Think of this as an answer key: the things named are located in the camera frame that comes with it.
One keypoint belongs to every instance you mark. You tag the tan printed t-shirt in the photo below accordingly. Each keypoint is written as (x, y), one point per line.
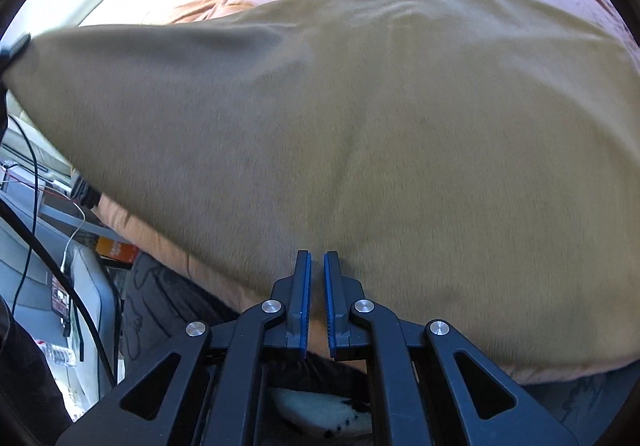
(350, 125)

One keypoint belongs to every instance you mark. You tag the orange box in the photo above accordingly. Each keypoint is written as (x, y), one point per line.
(117, 248)

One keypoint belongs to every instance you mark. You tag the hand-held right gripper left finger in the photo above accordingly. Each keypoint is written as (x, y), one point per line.
(305, 306)

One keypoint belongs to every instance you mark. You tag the grey padded chair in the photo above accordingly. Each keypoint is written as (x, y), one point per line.
(95, 286)

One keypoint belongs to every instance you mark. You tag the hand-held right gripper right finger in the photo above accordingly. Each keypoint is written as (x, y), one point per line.
(330, 306)

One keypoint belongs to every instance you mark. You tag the clear water bottle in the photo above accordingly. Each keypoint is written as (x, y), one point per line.
(59, 355)

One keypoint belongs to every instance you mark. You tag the white furry slipper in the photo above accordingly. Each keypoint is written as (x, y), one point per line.
(315, 411)

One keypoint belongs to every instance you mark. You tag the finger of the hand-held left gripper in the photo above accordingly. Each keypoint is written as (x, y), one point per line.
(16, 50)
(86, 192)

